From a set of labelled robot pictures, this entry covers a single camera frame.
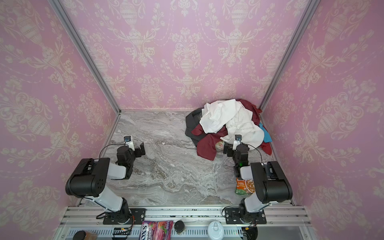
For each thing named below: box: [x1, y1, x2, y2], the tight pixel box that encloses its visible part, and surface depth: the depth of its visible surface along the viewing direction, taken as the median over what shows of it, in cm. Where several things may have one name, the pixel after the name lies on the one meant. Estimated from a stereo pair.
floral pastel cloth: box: [215, 141, 225, 151], surface depth 98 cm
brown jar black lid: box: [73, 230, 98, 240], surface depth 63 cm
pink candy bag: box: [140, 220, 174, 240], surface depth 70 cm
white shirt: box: [200, 99, 265, 150], surface depth 101 cm
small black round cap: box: [174, 220, 185, 233], surface depth 65 cm
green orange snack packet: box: [235, 178, 256, 195], surface depth 83 cm
